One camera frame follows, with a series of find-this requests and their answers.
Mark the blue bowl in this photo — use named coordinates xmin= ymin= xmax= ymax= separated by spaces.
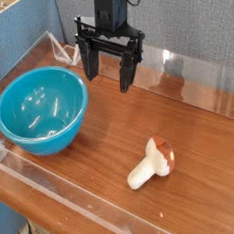
xmin=0 ymin=66 xmax=89 ymax=156

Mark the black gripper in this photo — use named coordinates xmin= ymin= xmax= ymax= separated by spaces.
xmin=74 ymin=0 xmax=145 ymax=92

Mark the clear acrylic back barrier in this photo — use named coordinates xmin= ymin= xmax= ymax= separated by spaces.
xmin=46 ymin=13 xmax=234 ymax=140

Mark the clear acrylic front barrier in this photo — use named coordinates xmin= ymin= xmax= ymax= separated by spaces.
xmin=0 ymin=141 xmax=172 ymax=234

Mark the clear acrylic barrier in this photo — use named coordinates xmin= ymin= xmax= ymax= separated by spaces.
xmin=46 ymin=13 xmax=234 ymax=140
xmin=0 ymin=31 xmax=53 ymax=81
xmin=0 ymin=141 xmax=172 ymax=234

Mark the white and brown toy mushroom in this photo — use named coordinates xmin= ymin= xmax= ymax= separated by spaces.
xmin=127 ymin=136 xmax=175 ymax=190

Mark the clear acrylic left barrier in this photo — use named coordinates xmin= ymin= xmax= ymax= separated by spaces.
xmin=0 ymin=31 xmax=53 ymax=81

